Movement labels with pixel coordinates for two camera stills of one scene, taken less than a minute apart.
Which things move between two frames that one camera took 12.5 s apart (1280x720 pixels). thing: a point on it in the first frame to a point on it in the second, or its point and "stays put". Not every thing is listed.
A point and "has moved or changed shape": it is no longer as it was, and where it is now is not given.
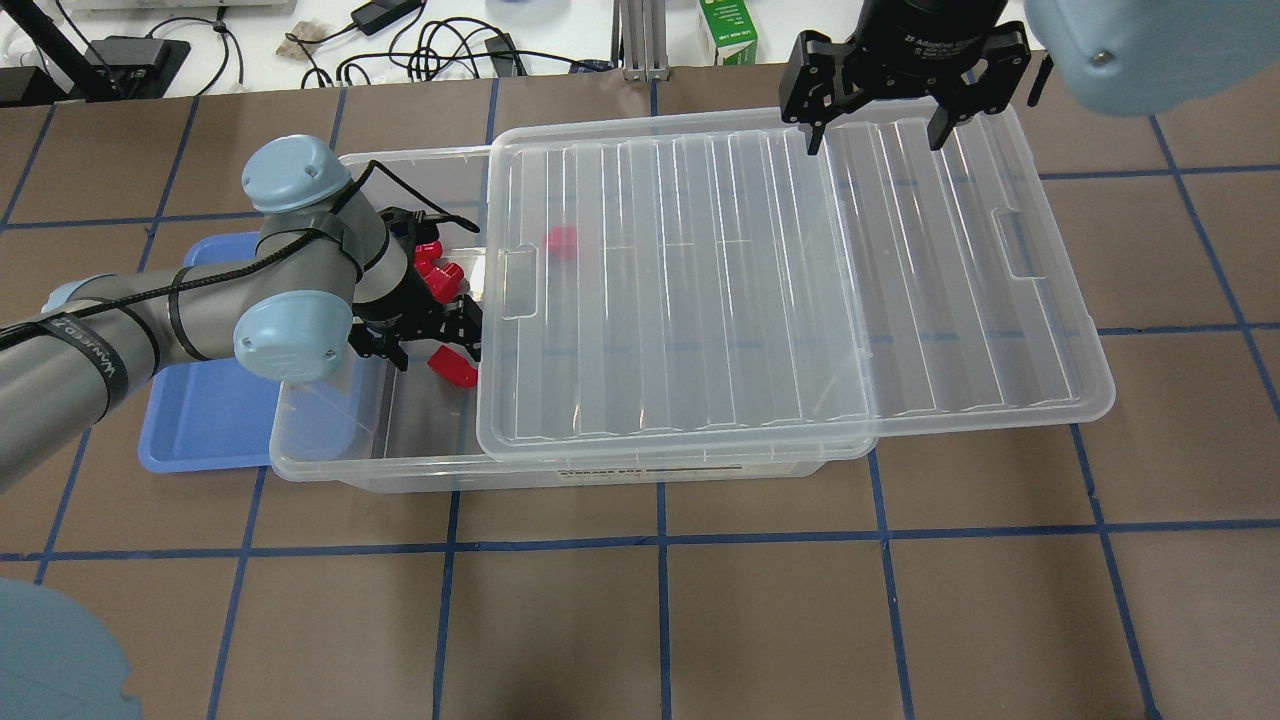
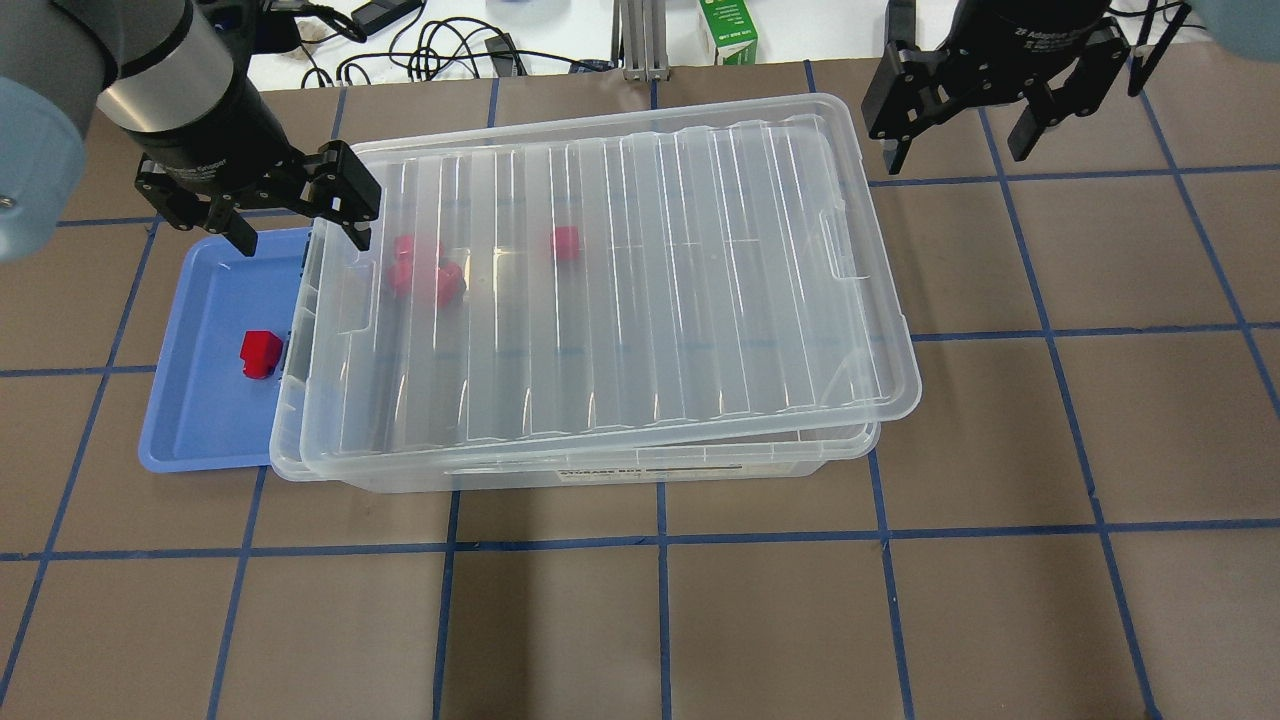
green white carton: x=733 y=30 stays put
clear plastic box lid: x=714 y=292 has moved or changed shape
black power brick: x=380 y=13 stays put
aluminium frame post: x=639 y=40 stays put
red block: x=454 y=366 to x=261 y=352
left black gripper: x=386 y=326 to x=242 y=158
